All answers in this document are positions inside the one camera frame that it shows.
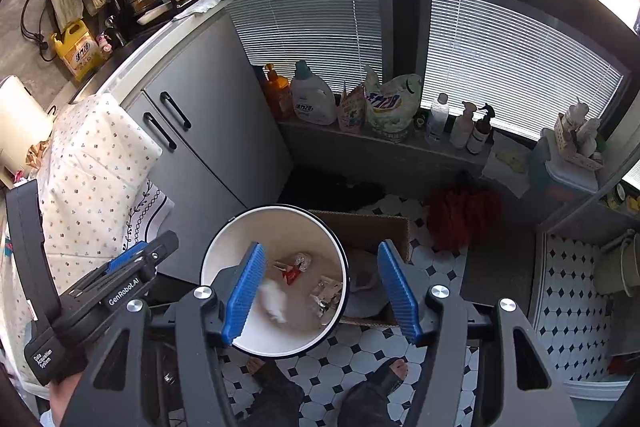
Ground green white refill pouch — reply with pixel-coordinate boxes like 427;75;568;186
363;66;423;142

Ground red snack wrapper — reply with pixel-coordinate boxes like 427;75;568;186
272;252;312;284

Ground grey kitchen cabinet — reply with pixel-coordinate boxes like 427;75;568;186
122;13;294;283

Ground person's left foot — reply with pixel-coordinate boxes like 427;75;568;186
245;356;307;427

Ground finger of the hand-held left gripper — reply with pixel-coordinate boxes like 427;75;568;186
67;231;179;301
112;243;179;284

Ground orange pump bottle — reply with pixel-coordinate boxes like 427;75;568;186
262;63;294;122

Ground wide white window blind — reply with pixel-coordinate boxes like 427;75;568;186
420;0;627;144

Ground dark floor mat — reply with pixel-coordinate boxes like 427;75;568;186
459;246;537;308

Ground person's left hand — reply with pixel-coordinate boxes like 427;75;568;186
47;369;88;427

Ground crumpled silver foil wrapper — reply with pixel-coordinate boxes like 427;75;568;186
310;274;344;320

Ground white yellow stained cloth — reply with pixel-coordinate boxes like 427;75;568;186
482;148;532;198

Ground clear plastic bottle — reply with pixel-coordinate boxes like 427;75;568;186
425;93;450;144

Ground pink refill pouch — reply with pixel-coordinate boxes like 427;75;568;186
337;82;369;132

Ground cream air fryer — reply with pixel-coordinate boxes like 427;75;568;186
0;75;55;188

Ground brown cardboard box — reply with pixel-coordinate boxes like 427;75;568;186
307;209;412;327

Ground white black-rimmed trash bin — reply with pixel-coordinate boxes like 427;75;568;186
199;205;349;359

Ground white floral tablecloth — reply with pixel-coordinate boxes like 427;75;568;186
0;93;166;388

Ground person's right foot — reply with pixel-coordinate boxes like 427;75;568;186
337;357;409;427

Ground white holder with bottles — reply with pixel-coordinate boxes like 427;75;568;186
552;99;609;172

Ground brown paper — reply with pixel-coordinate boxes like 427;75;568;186
25;139;52;171

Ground white plastic bag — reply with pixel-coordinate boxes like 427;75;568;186
344;249;393;319

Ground red cloth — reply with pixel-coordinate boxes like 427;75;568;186
425;183;503;253

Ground white laundry detergent bottle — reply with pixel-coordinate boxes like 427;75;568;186
290;60;339;126

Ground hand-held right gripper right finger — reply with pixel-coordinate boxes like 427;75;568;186
376;239;576;427

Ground yellow dish soap bottle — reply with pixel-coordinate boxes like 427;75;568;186
50;19;101;82

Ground white cloth black leaf print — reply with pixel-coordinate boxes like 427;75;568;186
120;179;176;258

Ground teal plastic container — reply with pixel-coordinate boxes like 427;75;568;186
527;134;599;220

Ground white crumpled tissue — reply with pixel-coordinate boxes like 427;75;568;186
257;279;290;324

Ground black looped cable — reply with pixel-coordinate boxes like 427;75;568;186
20;0;59;62

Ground white bucket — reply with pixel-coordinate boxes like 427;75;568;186
592;231;640;299

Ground person's foot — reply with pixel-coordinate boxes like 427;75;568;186
337;357;409;427
245;356;307;427

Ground narrow white window blind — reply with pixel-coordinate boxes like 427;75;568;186
225;0;387;96

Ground white pump bottle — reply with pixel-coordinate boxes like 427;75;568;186
449;101;476;150

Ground brown spray bottle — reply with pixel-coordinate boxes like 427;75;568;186
466;103;496;155

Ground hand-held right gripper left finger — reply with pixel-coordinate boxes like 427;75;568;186
60;241;267;427

